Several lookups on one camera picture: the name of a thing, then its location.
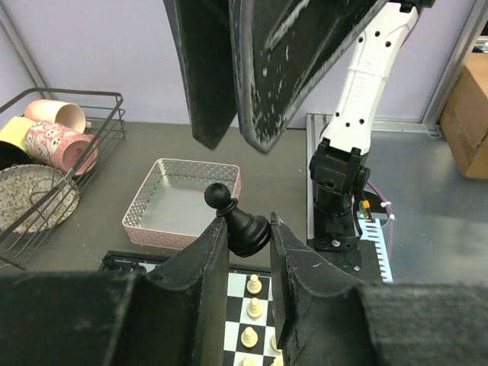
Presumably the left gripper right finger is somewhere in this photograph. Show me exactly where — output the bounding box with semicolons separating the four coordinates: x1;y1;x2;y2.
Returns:
270;214;487;365

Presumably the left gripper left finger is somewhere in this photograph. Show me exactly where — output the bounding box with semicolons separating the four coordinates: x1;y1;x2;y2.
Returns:
1;219;229;365

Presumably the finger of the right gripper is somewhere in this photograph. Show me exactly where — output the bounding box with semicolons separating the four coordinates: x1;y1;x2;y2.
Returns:
229;0;386;154
163;0;236;149

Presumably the black chess piece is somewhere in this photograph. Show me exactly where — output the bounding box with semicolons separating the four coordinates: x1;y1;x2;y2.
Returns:
204;183;271;258

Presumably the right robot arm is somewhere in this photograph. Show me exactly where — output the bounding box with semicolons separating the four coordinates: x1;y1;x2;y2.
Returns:
165;1;487;365

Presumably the white chess piece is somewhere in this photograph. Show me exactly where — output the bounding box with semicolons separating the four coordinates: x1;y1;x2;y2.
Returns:
239;358;256;366
240;326;258;348
270;335;282;353
270;355;284;366
246;274;262;295
246;297;263;319

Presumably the chess board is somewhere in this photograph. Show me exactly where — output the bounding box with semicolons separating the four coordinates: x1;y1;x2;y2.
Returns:
110;266;283;365

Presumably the pink metal tray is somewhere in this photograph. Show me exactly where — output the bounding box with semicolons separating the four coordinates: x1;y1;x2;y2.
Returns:
122;158;242;250

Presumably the pink marbled cup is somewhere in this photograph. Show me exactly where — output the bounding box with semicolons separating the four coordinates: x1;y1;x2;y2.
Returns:
24;99;86;133

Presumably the patterned plate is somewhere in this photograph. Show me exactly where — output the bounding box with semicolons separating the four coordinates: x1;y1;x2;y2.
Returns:
1;165;80;233

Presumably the pink floral mug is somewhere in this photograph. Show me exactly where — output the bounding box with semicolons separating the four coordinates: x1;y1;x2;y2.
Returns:
24;121;94;173

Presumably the cardboard box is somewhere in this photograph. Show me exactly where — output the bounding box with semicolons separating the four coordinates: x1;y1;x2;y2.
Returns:
439;53;488;179

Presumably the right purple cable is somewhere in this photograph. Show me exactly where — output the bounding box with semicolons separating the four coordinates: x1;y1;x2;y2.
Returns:
365;181;396;230

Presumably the wire dish rack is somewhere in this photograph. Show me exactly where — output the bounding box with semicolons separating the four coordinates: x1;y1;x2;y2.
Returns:
1;88;125;270

